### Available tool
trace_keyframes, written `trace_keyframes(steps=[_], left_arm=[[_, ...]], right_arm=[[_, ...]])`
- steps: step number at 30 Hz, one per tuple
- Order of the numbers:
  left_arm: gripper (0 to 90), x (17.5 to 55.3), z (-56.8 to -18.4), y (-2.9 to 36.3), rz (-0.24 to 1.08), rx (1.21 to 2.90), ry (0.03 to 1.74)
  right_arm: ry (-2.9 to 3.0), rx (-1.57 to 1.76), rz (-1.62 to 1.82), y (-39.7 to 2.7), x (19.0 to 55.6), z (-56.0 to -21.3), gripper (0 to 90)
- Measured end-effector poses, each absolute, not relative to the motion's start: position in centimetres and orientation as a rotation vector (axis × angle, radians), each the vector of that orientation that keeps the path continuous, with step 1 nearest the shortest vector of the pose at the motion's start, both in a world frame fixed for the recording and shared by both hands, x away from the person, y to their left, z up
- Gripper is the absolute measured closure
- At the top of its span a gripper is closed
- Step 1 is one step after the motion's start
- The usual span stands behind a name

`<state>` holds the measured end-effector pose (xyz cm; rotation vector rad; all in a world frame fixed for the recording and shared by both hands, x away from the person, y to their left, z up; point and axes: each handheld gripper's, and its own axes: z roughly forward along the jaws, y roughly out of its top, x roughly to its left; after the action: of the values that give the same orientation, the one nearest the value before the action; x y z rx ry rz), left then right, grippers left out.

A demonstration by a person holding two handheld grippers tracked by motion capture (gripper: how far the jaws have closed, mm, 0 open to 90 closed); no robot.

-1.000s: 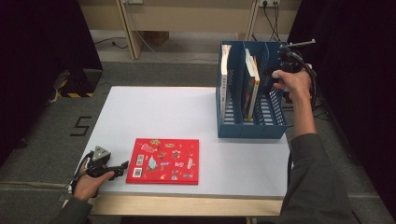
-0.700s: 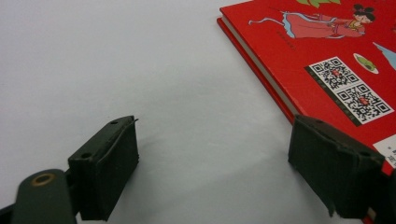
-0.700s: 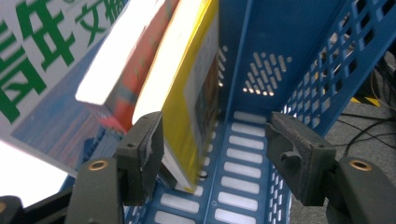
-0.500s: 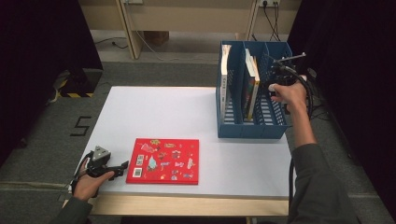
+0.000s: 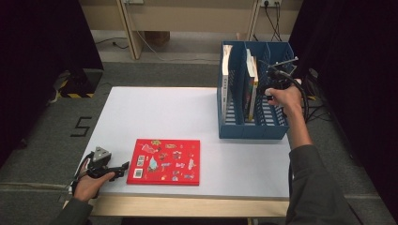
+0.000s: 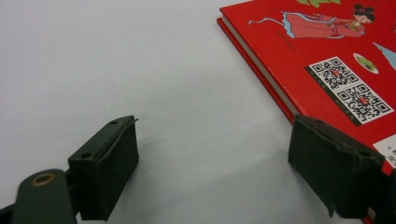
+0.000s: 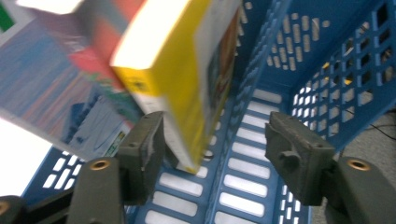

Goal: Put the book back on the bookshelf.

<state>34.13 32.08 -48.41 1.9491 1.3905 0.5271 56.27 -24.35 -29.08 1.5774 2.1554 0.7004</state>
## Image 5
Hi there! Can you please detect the thin gripper cable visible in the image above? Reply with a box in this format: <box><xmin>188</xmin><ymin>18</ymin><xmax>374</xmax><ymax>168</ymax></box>
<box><xmin>72</xmin><ymin>151</ymin><xmax>95</xmax><ymax>188</ymax></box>

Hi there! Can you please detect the black cable with plug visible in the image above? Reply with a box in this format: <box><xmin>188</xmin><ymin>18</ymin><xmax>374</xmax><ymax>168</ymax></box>
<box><xmin>94</xmin><ymin>37</ymin><xmax>130</xmax><ymax>50</ymax></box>

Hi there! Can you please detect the teal book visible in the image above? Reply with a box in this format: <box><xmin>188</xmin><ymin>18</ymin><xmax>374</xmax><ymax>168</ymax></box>
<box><xmin>243</xmin><ymin>48</ymin><xmax>256</xmax><ymax>122</ymax></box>

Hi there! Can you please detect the person's right hand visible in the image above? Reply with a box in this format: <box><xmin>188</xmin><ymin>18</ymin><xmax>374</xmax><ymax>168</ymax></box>
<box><xmin>265</xmin><ymin>79</ymin><xmax>304</xmax><ymax>115</ymax></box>

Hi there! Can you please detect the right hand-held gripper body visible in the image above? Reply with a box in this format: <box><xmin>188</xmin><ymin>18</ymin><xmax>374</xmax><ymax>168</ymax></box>
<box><xmin>265</xmin><ymin>56</ymin><xmax>299</xmax><ymax>92</ymax></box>

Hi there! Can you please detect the person's left hand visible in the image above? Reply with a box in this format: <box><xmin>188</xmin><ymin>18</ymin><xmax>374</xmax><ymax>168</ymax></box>
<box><xmin>72</xmin><ymin>158</ymin><xmax>116</xmax><ymax>203</ymax></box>

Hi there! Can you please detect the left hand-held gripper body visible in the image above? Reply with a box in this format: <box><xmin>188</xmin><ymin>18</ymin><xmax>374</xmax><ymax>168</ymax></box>
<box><xmin>86</xmin><ymin>145</ymin><xmax>119</xmax><ymax>180</ymax></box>

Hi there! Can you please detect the cardboard box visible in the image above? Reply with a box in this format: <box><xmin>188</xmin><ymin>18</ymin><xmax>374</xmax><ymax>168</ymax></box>
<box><xmin>144</xmin><ymin>30</ymin><xmax>172</xmax><ymax>47</ymax></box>

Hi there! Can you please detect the black power cable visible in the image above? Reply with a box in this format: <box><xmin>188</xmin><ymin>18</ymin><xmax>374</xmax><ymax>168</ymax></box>
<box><xmin>264</xmin><ymin>3</ymin><xmax>283</xmax><ymax>42</ymax></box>
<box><xmin>270</xmin><ymin>3</ymin><xmax>282</xmax><ymax>42</ymax></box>

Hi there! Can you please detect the blue file rack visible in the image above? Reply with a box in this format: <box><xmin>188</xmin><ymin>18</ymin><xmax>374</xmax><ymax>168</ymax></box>
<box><xmin>216</xmin><ymin>40</ymin><xmax>295</xmax><ymax>141</ymax></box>

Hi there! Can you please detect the black curtain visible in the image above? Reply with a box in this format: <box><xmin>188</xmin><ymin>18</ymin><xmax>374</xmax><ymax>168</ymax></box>
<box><xmin>0</xmin><ymin>0</ymin><xmax>105</xmax><ymax>168</ymax></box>
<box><xmin>287</xmin><ymin>0</ymin><xmax>398</xmax><ymax>217</ymax></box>

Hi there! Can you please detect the red book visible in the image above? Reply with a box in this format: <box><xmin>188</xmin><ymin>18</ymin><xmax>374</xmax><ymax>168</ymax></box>
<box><xmin>126</xmin><ymin>138</ymin><xmax>201</xmax><ymax>187</ymax></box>

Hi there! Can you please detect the white wall socket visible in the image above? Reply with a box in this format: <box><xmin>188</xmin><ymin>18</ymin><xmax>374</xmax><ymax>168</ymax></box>
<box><xmin>260</xmin><ymin>0</ymin><xmax>283</xmax><ymax>8</ymax></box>

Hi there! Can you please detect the pale cable bundle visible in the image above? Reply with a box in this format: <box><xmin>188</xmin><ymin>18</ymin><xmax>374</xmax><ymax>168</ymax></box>
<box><xmin>46</xmin><ymin>69</ymin><xmax>71</xmax><ymax>106</ymax></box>

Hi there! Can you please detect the white picture book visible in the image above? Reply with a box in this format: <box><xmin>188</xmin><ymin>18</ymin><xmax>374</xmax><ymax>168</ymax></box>
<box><xmin>221</xmin><ymin>44</ymin><xmax>235</xmax><ymax>124</ymax></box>

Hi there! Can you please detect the thick black gripper cable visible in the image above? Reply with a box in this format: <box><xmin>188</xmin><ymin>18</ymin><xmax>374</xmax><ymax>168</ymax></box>
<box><xmin>275</xmin><ymin>69</ymin><xmax>311</xmax><ymax>125</ymax></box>

